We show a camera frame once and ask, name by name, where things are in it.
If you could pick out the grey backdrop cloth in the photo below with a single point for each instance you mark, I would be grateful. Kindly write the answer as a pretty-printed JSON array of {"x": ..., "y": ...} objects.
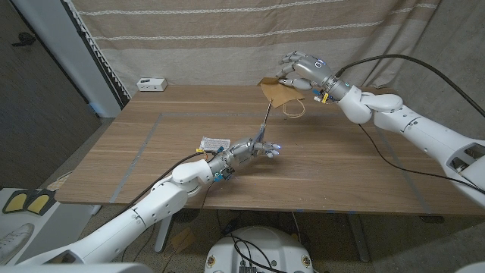
[{"x": 454, "y": 22}]

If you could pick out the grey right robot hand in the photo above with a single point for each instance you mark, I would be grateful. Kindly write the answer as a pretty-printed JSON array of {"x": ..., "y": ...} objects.
[{"x": 314, "y": 70}]

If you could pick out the grey table leg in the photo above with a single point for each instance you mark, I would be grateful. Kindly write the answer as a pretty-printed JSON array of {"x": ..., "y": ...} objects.
[{"x": 359, "y": 239}]

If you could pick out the beige striped curtain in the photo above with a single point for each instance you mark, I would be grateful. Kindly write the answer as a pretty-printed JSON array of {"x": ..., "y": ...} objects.
[{"x": 208, "y": 49}]

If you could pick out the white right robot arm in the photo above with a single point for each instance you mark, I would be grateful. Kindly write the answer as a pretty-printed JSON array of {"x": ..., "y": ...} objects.
[{"x": 424, "y": 125}]

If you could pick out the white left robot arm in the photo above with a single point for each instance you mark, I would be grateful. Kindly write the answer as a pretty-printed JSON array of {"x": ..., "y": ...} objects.
[{"x": 144, "y": 212}]

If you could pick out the white shoe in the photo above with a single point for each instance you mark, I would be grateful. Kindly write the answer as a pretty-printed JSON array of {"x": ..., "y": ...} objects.
[{"x": 15, "y": 242}]

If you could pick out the white floor platform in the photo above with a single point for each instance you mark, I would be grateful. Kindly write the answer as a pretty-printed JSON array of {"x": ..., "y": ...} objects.
[{"x": 57, "y": 227}]

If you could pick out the black round floor fan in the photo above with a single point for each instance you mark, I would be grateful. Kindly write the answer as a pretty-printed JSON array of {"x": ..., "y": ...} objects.
[{"x": 187, "y": 214}]

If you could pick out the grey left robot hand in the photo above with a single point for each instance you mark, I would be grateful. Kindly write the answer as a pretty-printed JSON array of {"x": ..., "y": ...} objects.
[{"x": 242, "y": 151}]

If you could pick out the small brown floor paper bag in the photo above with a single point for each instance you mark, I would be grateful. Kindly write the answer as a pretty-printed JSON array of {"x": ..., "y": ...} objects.
[{"x": 183, "y": 239}]

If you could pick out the dark textured door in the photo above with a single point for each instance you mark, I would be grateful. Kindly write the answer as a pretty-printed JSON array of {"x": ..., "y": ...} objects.
[{"x": 38, "y": 113}]

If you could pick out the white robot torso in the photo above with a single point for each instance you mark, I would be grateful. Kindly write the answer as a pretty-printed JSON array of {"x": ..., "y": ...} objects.
[{"x": 273, "y": 246}]

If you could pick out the white door frame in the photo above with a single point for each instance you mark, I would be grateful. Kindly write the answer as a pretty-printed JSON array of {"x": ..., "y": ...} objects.
[{"x": 68, "y": 49}]

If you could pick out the white printed receipt paper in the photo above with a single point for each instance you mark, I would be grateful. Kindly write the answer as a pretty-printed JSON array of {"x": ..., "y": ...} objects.
[{"x": 214, "y": 143}]

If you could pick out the white power strip box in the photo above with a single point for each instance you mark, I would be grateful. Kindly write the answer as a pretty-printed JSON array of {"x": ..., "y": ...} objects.
[{"x": 151, "y": 84}]

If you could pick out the white table leg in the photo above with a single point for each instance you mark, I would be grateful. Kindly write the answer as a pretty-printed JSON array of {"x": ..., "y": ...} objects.
[{"x": 163, "y": 235}]

